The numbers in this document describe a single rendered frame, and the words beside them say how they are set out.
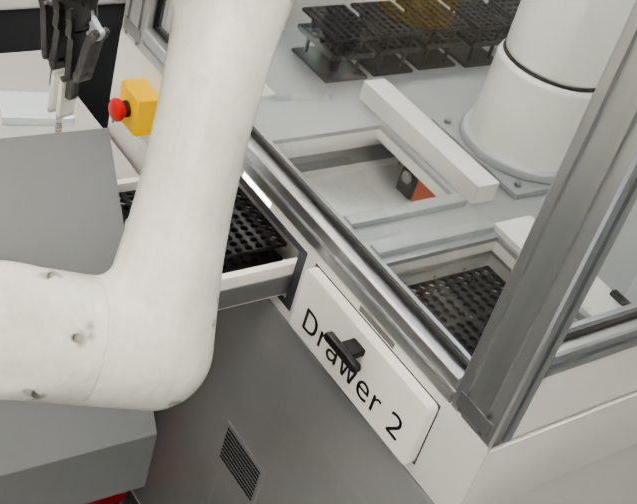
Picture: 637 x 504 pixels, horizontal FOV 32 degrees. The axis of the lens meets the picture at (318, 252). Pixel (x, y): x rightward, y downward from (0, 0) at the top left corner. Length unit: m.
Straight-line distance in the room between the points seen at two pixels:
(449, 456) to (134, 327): 0.52
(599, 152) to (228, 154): 0.38
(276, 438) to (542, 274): 0.67
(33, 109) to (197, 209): 0.99
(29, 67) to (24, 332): 1.22
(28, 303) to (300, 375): 0.70
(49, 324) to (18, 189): 0.29
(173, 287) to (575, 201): 0.43
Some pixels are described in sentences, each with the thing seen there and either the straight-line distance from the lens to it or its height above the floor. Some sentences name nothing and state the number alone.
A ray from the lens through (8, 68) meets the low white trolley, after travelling 2.19.
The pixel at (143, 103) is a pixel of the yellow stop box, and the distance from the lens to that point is 1.87.
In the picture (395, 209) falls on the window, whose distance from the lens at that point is 1.44.
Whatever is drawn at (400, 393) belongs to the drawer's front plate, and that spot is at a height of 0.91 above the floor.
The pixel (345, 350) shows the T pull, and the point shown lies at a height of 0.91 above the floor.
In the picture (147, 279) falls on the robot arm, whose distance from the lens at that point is 1.09.
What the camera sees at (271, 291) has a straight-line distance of 1.63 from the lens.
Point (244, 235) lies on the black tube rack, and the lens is 1.63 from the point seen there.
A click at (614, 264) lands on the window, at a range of 1.30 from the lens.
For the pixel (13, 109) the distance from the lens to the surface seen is 2.04.
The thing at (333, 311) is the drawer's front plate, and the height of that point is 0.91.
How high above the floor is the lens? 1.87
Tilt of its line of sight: 36 degrees down
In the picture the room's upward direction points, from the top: 18 degrees clockwise
